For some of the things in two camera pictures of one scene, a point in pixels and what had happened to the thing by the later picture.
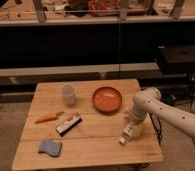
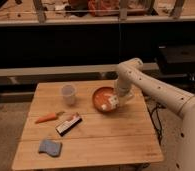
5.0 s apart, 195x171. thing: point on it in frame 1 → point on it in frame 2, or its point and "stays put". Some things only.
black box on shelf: [181, 59] stays put
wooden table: [78, 124] stays put
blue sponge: [50, 147] stays put
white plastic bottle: [127, 133] → [113, 101]
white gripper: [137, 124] → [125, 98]
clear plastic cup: [68, 93] stays put
